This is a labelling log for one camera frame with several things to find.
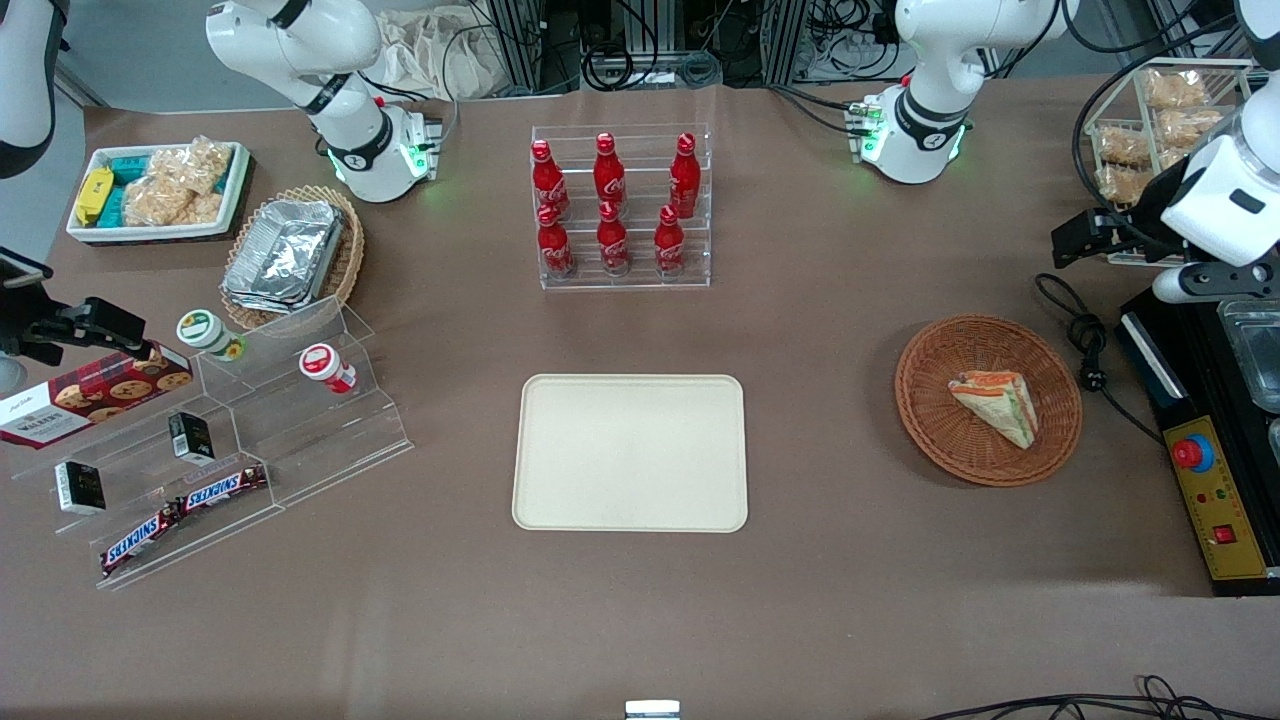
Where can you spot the round brown wicker basket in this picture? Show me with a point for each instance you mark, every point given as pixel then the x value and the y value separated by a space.
pixel 960 440

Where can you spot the silver foil container stack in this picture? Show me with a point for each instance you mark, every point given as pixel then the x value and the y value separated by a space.
pixel 285 255

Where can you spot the clear acrylic bottle rack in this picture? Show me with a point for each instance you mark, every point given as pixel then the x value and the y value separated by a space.
pixel 640 280

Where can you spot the aluminium frame post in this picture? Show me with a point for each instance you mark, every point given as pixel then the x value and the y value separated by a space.
pixel 520 45
pixel 785 40

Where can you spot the red tartan cookie box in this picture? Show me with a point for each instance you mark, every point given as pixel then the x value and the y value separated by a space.
pixel 100 395

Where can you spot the green lid white cup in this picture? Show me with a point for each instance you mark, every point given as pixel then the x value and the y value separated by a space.
pixel 205 332

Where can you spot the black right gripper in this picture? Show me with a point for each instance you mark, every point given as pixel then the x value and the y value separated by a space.
pixel 30 333

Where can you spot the steel pan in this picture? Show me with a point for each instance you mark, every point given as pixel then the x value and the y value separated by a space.
pixel 1255 350

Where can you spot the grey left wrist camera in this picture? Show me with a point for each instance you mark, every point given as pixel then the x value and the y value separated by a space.
pixel 1172 286

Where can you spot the fried snack bag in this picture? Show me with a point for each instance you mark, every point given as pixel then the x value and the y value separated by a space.
pixel 1120 185
pixel 1123 147
pixel 1175 90
pixel 1172 158
pixel 1190 127

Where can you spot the beige plastic tray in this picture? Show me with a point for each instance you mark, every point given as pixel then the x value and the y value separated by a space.
pixel 630 455

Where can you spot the small black box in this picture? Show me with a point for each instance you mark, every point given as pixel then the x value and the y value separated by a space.
pixel 190 437
pixel 80 487

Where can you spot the red emergency stop button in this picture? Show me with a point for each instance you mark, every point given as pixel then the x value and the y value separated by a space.
pixel 1192 453

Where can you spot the red lid white cup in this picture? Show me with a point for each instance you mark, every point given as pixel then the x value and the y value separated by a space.
pixel 322 364

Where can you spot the red cola bottle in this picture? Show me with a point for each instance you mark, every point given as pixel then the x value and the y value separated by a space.
pixel 609 172
pixel 685 178
pixel 613 242
pixel 548 180
pixel 555 245
pixel 670 243

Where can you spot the clear rice cracker bag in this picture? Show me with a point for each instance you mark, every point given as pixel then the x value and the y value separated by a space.
pixel 165 205
pixel 195 165

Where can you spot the brown Snickers bar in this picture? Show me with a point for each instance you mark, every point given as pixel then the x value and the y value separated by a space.
pixel 140 541
pixel 222 488

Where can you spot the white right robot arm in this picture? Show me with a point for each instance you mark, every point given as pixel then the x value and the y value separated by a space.
pixel 350 120

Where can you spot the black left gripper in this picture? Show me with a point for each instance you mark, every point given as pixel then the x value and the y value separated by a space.
pixel 1139 225

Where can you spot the triangle sandwich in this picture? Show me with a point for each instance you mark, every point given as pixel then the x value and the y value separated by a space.
pixel 998 405

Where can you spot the oval brown wicker basket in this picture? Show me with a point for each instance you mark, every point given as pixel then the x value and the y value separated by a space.
pixel 350 255

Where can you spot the small white box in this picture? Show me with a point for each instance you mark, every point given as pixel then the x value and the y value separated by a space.
pixel 652 710

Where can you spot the teal snack packet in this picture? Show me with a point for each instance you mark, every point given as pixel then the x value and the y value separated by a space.
pixel 128 168
pixel 114 208

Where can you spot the yellow snack packet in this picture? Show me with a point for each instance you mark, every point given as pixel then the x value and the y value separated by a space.
pixel 93 196

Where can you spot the white rectangular bin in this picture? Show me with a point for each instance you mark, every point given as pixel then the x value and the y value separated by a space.
pixel 238 185

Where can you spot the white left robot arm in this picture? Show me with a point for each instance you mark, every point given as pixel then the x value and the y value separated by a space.
pixel 925 110

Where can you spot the black appliance with yellow panel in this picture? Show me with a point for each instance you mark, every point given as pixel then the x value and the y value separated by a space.
pixel 1190 360

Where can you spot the white cloth bag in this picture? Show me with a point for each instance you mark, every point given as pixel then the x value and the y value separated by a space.
pixel 430 55

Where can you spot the clear acrylic stepped display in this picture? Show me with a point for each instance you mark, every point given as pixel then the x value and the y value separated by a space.
pixel 300 440

